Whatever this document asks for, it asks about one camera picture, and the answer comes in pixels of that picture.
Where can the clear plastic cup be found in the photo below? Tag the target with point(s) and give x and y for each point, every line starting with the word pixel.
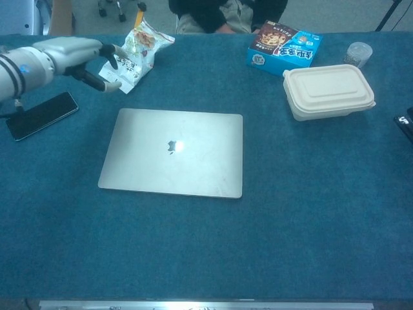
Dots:
pixel 358 53

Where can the black smartphone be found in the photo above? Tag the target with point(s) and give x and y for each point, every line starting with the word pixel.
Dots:
pixel 45 116

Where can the blue cookie box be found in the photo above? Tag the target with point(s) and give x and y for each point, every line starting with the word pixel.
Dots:
pixel 284 48

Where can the black object with white mark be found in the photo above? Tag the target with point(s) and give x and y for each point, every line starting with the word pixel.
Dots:
pixel 406 124

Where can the silver Apple laptop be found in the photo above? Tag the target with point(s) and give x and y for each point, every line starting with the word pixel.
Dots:
pixel 180 168

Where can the black tripod leg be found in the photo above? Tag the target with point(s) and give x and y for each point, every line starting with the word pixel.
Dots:
pixel 387 16

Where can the seated person in dark clothes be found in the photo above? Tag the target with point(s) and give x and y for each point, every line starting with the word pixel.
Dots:
pixel 209 16

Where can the office chair wheeled base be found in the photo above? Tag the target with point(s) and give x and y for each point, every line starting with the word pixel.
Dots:
pixel 121 13

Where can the aluminium profile rail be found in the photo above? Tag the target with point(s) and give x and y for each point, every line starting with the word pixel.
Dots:
pixel 206 306

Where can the teal table cloth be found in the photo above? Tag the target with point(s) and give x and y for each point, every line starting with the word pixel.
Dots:
pixel 206 242

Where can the white snack chip bag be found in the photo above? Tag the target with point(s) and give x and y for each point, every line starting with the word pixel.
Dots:
pixel 142 55

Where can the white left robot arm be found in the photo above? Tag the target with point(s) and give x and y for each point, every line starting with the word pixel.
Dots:
pixel 16 74

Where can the beige lidded food container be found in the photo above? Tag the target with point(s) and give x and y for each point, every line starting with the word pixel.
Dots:
pixel 326 87

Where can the grey white plastic panel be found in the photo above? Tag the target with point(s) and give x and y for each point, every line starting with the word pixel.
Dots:
pixel 16 16

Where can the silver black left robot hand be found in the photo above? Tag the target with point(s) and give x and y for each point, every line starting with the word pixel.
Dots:
pixel 71 51

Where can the yellow stick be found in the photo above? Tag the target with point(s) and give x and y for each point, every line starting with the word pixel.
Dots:
pixel 139 16

